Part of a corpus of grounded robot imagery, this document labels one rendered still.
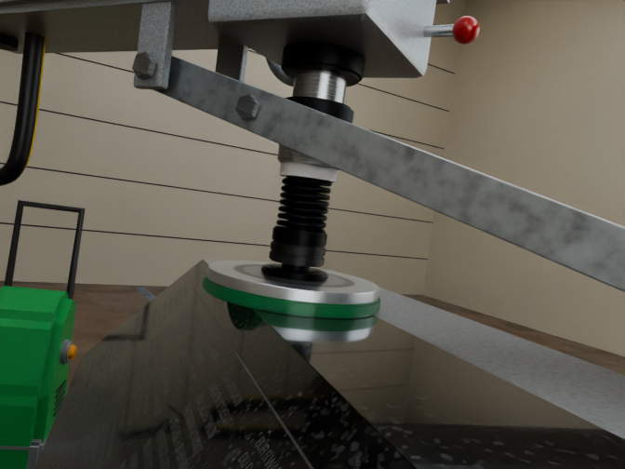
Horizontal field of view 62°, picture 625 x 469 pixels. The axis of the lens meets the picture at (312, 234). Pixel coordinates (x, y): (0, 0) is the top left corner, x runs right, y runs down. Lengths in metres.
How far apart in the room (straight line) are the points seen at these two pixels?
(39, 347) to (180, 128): 3.76
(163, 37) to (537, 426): 0.58
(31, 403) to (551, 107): 5.67
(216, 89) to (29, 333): 1.33
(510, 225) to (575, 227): 0.05
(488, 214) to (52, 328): 1.56
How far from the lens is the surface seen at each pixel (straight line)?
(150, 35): 0.72
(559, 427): 0.37
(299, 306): 0.54
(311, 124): 0.58
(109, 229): 5.19
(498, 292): 6.42
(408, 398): 0.36
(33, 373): 1.85
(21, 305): 1.90
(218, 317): 0.61
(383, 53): 0.64
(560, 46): 6.55
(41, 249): 5.14
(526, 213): 0.51
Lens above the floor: 0.98
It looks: 3 degrees down
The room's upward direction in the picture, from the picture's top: 8 degrees clockwise
